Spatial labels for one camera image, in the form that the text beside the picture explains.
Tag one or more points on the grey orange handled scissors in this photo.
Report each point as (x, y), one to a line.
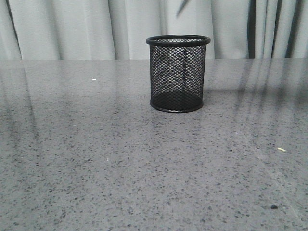
(182, 7)

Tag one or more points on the black mesh pen bucket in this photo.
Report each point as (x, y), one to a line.
(177, 69)

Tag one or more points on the grey pleated curtain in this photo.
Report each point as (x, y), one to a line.
(117, 29)

